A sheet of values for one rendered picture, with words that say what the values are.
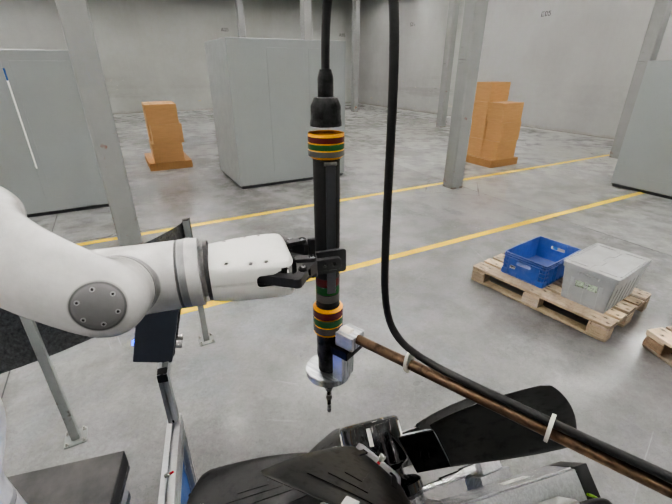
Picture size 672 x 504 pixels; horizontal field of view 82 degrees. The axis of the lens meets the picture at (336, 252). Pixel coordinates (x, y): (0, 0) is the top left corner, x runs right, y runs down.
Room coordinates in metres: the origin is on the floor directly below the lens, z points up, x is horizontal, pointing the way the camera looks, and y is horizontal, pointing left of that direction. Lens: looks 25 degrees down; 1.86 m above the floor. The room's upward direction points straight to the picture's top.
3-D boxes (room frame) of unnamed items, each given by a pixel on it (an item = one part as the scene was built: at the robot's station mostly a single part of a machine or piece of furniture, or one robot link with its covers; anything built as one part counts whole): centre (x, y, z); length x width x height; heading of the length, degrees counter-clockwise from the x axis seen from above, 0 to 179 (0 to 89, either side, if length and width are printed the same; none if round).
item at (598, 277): (2.78, -2.17, 0.31); 0.60 x 0.42 x 0.33; 125
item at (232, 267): (0.44, 0.12, 1.63); 0.11 x 0.10 x 0.07; 107
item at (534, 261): (3.19, -1.88, 0.25); 0.60 x 0.41 x 0.22; 126
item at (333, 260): (0.44, 0.02, 1.63); 0.07 x 0.03 x 0.03; 107
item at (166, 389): (0.88, 0.51, 0.96); 0.03 x 0.03 x 0.20; 17
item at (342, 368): (0.47, 0.00, 1.47); 0.09 x 0.07 x 0.10; 51
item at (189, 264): (0.43, 0.18, 1.63); 0.09 x 0.03 x 0.08; 17
